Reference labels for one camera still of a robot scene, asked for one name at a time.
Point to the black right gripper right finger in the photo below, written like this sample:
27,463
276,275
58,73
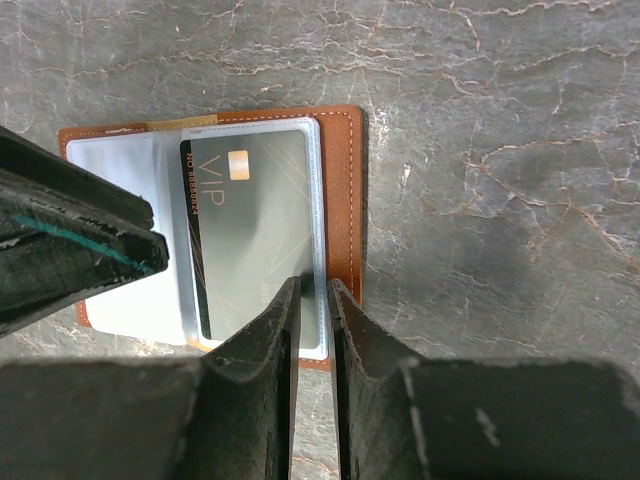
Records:
402,415

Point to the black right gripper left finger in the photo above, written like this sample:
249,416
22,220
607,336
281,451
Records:
228,414

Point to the dark VIP card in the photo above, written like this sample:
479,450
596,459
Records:
254,207

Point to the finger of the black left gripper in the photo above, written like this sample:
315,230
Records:
31,162
56,251

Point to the brown leather card holder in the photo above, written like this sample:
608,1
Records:
144,159

